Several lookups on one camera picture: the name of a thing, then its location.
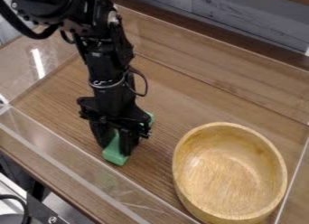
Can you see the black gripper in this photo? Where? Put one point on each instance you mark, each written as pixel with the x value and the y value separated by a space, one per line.
pixel 112 103

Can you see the green rectangular block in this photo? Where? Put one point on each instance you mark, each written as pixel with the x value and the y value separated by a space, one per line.
pixel 114 154

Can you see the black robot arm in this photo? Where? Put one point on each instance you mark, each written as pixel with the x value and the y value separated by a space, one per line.
pixel 90 24

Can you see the brown wooden bowl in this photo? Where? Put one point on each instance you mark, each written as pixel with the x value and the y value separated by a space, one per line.
pixel 229 174

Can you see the clear acrylic tray wall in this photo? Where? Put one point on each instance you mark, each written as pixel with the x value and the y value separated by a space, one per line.
pixel 207 74

